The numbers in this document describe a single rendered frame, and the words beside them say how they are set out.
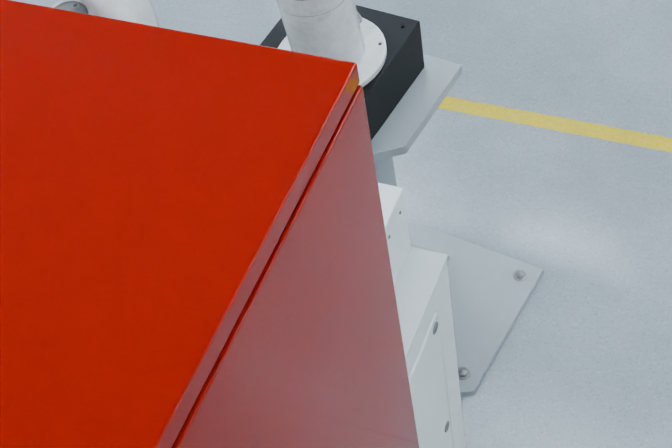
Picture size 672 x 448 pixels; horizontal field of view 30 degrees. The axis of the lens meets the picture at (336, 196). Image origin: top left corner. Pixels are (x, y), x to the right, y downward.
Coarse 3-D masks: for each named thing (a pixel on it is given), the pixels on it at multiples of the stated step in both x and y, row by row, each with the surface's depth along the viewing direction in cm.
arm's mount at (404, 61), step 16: (368, 16) 214; (384, 16) 213; (400, 16) 213; (272, 32) 216; (384, 32) 211; (400, 32) 210; (416, 32) 211; (400, 48) 208; (416, 48) 214; (384, 64) 206; (400, 64) 210; (416, 64) 216; (384, 80) 206; (400, 80) 212; (368, 96) 203; (384, 96) 208; (400, 96) 214; (368, 112) 205; (384, 112) 210
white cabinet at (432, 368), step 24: (432, 312) 191; (432, 336) 193; (408, 360) 183; (432, 360) 197; (456, 360) 214; (432, 384) 200; (456, 384) 218; (432, 408) 203; (456, 408) 222; (432, 432) 207; (456, 432) 226
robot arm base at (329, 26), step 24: (288, 0) 193; (312, 0) 192; (336, 0) 194; (288, 24) 198; (312, 24) 196; (336, 24) 197; (360, 24) 212; (288, 48) 211; (312, 48) 200; (336, 48) 200; (360, 48) 205; (384, 48) 207; (360, 72) 205
